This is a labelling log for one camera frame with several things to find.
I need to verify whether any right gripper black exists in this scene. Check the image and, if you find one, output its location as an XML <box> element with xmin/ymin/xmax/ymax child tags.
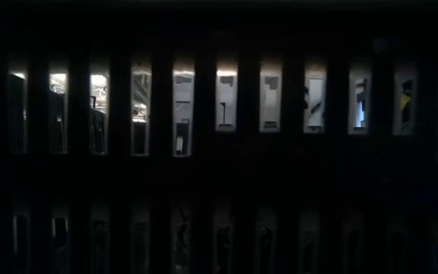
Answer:
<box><xmin>400</xmin><ymin>78</ymin><xmax>414</xmax><ymax>125</ymax></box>

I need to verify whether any black slotted plastic basket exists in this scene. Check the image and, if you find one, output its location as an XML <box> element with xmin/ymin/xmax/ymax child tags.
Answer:
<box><xmin>0</xmin><ymin>0</ymin><xmax>438</xmax><ymax>274</ymax></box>

